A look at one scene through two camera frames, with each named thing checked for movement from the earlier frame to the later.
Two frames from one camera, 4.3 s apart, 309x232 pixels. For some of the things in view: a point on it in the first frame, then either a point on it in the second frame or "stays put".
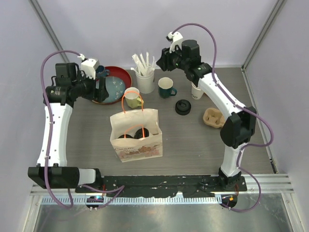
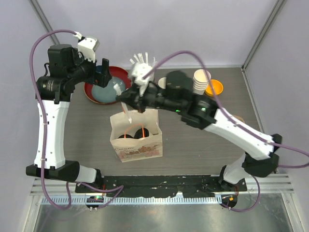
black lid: [127, 136] stays put
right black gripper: [164, 61] -> [133, 98]
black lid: [139, 133] stays put
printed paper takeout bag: [129, 149] stays put
